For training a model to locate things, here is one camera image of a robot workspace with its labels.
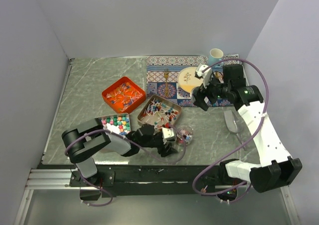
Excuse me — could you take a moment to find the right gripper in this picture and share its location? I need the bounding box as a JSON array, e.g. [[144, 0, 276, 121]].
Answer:
[[193, 73, 231, 111]]

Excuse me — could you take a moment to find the clear plastic cup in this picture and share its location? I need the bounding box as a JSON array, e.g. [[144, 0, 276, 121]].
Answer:
[[176, 125, 194, 146]]

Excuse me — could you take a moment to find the tin of star candies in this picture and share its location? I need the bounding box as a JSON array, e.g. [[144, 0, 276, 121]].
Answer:
[[97, 113, 132, 135]]

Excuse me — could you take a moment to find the orange plastic tray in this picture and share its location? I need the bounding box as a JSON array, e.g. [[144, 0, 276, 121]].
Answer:
[[102, 77, 146, 113]]

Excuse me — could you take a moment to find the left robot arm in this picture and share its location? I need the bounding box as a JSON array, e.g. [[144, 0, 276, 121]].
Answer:
[[61, 118, 177, 186]]

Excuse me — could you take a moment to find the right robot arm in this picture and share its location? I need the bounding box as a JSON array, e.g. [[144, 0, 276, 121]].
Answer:
[[190, 64, 303, 193]]

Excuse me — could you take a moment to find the cream and orange plate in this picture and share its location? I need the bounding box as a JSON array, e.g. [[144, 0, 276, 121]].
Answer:
[[177, 67, 203, 93]]

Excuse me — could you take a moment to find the gold fork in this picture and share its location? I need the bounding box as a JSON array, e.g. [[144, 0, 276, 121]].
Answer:
[[163, 68, 169, 97]]

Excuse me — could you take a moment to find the light blue mug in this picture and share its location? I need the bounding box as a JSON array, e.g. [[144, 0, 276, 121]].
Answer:
[[207, 48, 224, 65]]

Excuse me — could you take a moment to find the patterned cloth placemat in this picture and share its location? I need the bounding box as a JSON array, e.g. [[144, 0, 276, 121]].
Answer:
[[146, 56, 248, 107]]

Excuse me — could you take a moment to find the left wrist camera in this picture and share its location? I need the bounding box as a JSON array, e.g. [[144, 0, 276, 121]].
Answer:
[[161, 127, 176, 143]]

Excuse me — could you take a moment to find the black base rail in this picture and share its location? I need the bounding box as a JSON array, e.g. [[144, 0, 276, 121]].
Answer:
[[37, 160, 277, 206]]

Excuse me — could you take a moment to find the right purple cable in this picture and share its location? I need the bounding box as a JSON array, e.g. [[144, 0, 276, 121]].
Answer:
[[192, 58, 270, 204]]

